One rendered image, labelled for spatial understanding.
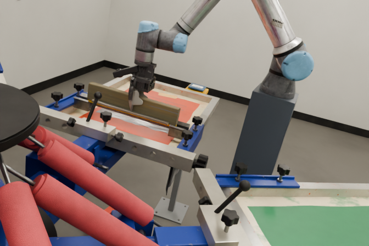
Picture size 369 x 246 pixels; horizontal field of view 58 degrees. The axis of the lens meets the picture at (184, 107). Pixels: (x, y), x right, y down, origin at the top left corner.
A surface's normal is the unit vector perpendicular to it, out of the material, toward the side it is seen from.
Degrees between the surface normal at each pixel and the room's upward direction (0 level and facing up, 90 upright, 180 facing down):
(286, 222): 0
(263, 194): 90
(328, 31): 90
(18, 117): 0
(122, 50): 90
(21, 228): 40
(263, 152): 90
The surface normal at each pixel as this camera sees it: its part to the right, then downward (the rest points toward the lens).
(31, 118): 0.19, -0.91
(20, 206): 0.39, -0.57
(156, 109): -0.27, 0.30
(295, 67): -0.02, 0.45
